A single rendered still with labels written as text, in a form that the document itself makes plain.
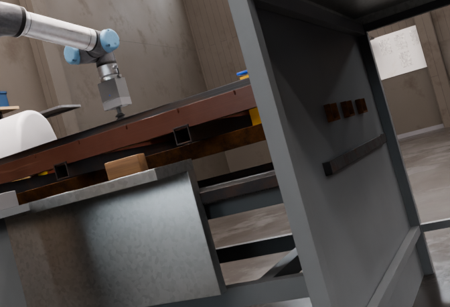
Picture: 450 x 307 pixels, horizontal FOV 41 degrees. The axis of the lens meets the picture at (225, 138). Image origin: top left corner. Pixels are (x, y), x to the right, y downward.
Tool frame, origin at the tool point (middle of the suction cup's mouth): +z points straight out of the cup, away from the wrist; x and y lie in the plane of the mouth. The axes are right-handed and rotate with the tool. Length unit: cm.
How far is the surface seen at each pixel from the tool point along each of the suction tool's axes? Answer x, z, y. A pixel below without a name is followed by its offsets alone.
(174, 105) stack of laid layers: 32, 5, -43
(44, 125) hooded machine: -237, -46, 262
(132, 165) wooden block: 48, 18, -35
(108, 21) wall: -648, -243, 454
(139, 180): 57, 23, -43
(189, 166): 39, 23, -47
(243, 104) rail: 36, 11, -66
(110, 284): 42, 51, -12
